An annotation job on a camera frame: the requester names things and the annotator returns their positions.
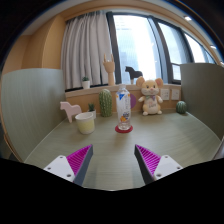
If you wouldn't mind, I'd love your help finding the wooden hand figure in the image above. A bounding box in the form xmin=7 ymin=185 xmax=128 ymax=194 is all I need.
xmin=103 ymin=58 xmax=115 ymax=86

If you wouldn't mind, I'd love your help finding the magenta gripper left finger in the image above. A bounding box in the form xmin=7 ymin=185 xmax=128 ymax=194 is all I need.
xmin=44 ymin=144 xmax=93 ymax=186

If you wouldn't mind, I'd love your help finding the white wall socket left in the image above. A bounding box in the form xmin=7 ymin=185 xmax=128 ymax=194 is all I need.
xmin=160 ymin=89 xmax=170 ymax=100

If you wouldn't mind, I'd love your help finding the beige plush mouse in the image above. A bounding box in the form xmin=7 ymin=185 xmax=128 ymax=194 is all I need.
xmin=136 ymin=76 xmax=163 ymax=116

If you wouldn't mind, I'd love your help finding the pink toy horse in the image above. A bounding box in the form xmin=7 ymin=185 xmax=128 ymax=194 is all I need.
xmin=60 ymin=101 xmax=82 ymax=122

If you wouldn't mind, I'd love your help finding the red round coaster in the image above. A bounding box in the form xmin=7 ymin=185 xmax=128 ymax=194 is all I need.
xmin=115 ymin=125 xmax=133 ymax=133

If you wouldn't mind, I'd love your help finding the white wall socket right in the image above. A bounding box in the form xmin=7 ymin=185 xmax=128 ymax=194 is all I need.
xmin=171 ymin=89 xmax=180 ymax=100

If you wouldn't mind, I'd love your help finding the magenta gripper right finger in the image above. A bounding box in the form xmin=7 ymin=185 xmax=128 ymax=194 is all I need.
xmin=134 ymin=145 xmax=182 ymax=184

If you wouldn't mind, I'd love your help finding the left grey-green partition panel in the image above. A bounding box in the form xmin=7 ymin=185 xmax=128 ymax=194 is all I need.
xmin=0 ymin=68 xmax=66 ymax=162

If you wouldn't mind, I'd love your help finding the white wall socket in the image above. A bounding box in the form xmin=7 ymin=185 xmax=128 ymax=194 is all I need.
xmin=160 ymin=89 xmax=170 ymax=100
xmin=171 ymin=89 xmax=180 ymax=100

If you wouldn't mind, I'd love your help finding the purple number seven sticker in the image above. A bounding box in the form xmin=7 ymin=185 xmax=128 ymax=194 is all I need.
xmin=130 ymin=94 xmax=136 ymax=109

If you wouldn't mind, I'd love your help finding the pale yellow cup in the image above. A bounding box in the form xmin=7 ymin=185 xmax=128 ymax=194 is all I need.
xmin=75 ymin=112 xmax=95 ymax=134

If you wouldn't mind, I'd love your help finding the clear plastic water bottle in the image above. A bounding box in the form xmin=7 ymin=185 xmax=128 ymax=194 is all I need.
xmin=116 ymin=84 xmax=131 ymax=131

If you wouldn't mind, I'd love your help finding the black toy horse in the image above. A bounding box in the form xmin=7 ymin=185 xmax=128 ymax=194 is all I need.
xmin=125 ymin=66 xmax=142 ymax=83

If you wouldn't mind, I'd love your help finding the right grey-green partition panel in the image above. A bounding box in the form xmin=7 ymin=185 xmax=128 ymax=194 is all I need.
xmin=180 ymin=63 xmax=224 ymax=139

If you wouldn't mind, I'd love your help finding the tall green ceramic cactus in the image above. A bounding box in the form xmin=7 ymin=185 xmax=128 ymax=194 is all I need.
xmin=99 ymin=89 xmax=112 ymax=117

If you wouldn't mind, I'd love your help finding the small plant in white pot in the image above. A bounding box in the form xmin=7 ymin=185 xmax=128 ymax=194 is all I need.
xmin=82 ymin=77 xmax=90 ymax=89

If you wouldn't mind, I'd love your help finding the small round green cactus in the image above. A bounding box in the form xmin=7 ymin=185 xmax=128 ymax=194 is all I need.
xmin=176 ymin=101 xmax=187 ymax=114

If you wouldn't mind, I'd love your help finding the grey curtain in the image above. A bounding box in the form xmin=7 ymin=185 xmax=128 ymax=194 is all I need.
xmin=61 ymin=11 xmax=112 ymax=89

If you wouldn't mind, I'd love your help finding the grey-green partition panel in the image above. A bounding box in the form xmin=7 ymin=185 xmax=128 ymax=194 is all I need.
xmin=0 ymin=68 xmax=66 ymax=162
xmin=180 ymin=63 xmax=224 ymax=139

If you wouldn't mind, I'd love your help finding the tiny succulent in white pot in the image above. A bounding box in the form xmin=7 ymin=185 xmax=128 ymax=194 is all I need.
xmin=88 ymin=103 xmax=96 ymax=119

